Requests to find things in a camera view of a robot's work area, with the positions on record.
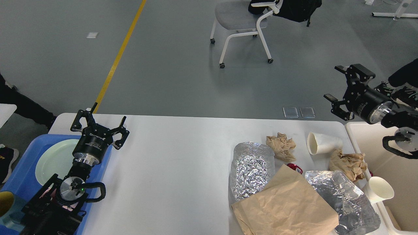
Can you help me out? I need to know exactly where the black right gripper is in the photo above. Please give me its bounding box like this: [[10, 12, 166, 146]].
[[324, 64, 394, 124]]

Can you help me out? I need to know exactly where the brown paper bag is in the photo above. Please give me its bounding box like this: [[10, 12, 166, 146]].
[[232, 164, 339, 235]]

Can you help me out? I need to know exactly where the crumpled brown napkin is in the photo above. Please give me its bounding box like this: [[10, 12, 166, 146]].
[[266, 132, 297, 163]]

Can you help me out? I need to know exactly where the white stand base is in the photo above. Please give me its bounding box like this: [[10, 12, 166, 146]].
[[371, 0, 418, 21]]

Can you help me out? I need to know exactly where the teal mug yellow inside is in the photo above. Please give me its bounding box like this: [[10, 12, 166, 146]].
[[0, 191, 27, 232]]

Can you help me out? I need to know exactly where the person black sneakers right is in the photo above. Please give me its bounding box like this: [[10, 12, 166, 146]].
[[374, 58, 418, 109]]

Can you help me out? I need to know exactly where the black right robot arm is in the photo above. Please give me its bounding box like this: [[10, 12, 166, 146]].
[[324, 64, 418, 159]]

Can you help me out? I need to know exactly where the black backpack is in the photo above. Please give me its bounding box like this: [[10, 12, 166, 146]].
[[248, 0, 322, 27]]

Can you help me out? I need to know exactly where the light green plate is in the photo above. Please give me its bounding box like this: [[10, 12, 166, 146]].
[[35, 139, 79, 186]]

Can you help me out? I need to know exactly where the beige plastic bin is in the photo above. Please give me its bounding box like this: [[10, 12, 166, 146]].
[[345, 122, 418, 235]]

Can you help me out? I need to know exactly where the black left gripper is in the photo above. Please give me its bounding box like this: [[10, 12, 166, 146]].
[[71, 102, 130, 165]]

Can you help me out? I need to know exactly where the foil piece under arm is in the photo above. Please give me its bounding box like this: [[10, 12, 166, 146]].
[[305, 170, 381, 235]]

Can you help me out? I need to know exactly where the crumpled napkin by bin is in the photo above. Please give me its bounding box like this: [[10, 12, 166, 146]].
[[329, 149, 367, 182]]

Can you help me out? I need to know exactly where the aluminium foil sheet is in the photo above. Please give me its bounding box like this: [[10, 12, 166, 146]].
[[229, 142, 275, 202]]

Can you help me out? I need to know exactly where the person dark clothing left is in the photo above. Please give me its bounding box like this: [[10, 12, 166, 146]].
[[0, 75, 56, 184]]

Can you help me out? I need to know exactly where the blue plastic tray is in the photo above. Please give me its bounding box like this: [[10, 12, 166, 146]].
[[0, 134, 112, 235]]

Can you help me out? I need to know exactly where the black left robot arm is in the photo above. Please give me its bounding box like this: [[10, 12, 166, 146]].
[[20, 103, 130, 235]]

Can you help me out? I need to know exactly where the white paper cup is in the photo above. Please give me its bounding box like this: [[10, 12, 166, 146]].
[[307, 132, 343, 155], [361, 176, 394, 204]]

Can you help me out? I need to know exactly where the white grey office chair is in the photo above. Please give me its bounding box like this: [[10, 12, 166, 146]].
[[210, 0, 283, 69]]

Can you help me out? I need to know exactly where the pink HOME mug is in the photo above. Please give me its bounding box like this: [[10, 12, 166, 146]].
[[40, 188, 79, 211]]

